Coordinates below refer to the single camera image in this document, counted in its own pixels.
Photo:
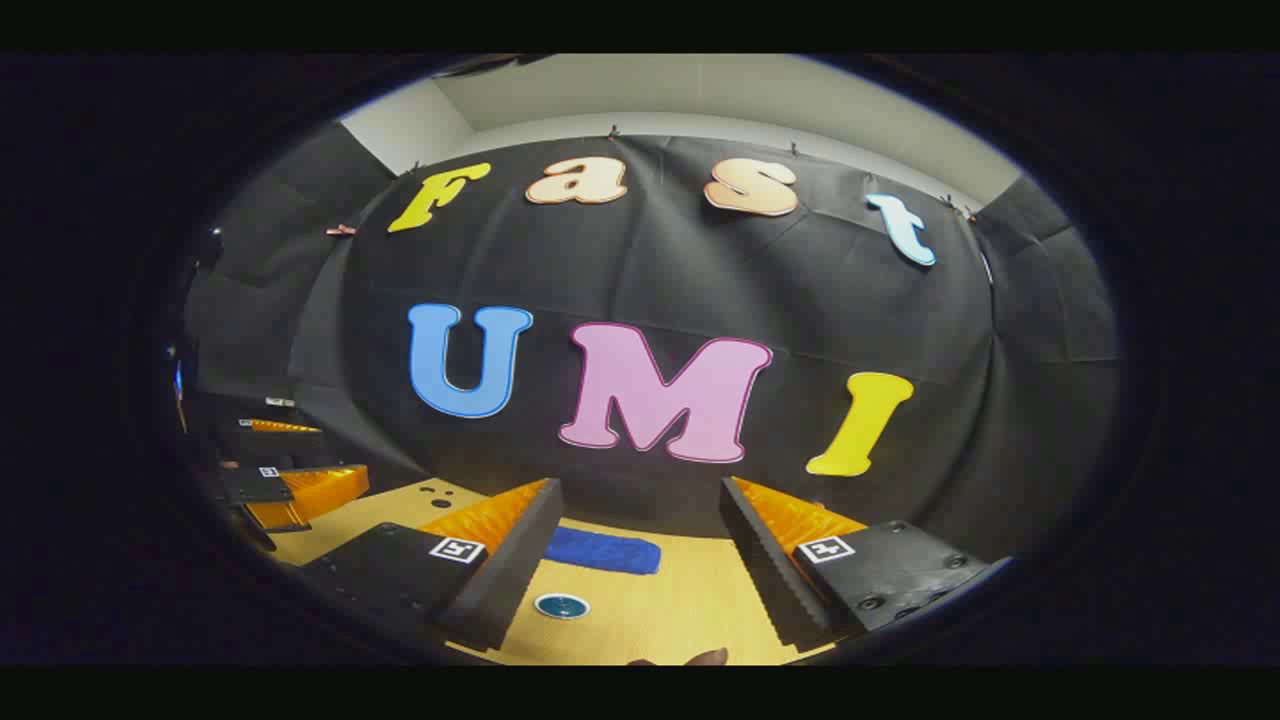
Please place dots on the blue towel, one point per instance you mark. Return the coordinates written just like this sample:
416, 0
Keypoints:
605, 550

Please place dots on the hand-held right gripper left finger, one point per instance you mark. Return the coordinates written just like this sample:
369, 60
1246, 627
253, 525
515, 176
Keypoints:
520, 570

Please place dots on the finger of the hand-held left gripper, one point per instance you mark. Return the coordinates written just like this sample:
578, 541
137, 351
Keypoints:
270, 442
255, 485

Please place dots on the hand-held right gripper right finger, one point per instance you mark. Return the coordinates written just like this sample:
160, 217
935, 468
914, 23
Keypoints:
770, 580

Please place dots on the white teacup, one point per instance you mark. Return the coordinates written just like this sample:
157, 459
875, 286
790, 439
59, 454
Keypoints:
562, 618

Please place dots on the black backdrop cloth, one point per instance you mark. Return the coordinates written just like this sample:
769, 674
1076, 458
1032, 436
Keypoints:
700, 290

